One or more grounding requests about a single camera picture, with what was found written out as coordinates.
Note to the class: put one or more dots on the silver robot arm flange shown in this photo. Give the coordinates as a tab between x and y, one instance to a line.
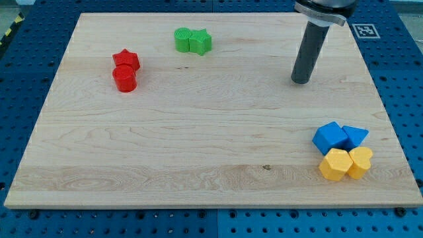
324	13

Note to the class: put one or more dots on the light wooden board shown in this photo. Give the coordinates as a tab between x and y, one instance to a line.
228	129

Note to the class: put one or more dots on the green star block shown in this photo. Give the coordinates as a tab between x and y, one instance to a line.
200	42

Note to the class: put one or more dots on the green cylinder block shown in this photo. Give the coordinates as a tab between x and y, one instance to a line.
181	39

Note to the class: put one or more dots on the red cylinder block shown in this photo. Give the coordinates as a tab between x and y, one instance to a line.
124	77

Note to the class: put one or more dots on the red star block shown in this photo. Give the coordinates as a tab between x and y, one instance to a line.
125	57

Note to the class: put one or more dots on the blue cube block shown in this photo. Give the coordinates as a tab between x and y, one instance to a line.
329	136

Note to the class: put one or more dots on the yellow hexagon block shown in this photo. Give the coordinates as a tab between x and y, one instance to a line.
335	164

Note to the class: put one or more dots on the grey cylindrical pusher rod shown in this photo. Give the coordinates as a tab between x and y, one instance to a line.
311	45

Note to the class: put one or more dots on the blue triangle block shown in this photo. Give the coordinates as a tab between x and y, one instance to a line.
355	137

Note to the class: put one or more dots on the yellow heart block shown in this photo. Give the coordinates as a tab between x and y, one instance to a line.
361	162

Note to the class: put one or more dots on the white fiducial marker tag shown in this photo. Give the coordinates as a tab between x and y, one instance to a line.
366	31

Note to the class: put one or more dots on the yellow black hazard tape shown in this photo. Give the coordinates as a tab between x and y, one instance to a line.
12	30

